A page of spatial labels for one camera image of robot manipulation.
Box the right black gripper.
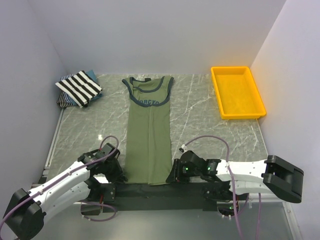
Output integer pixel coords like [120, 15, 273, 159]
[165, 158, 202, 185]

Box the green motorcycle tank top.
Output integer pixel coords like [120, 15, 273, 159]
[122, 76, 174, 185]

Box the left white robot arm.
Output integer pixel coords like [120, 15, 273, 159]
[0, 149, 126, 240]

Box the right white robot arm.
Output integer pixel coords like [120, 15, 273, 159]
[166, 150, 304, 204]

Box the thin striped navy tank top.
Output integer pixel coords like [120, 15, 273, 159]
[56, 91, 78, 108]

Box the black white striped tank top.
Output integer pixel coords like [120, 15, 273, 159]
[55, 70, 103, 108]

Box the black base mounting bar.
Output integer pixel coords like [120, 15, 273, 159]
[99, 182, 226, 213]

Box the yellow plastic tray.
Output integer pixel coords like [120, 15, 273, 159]
[210, 66, 267, 120]

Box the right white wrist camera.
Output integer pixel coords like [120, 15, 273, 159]
[179, 144, 188, 153]

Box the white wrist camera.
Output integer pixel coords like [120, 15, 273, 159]
[96, 143, 120, 160]
[179, 144, 188, 153]

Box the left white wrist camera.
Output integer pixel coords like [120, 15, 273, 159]
[96, 143, 120, 160]

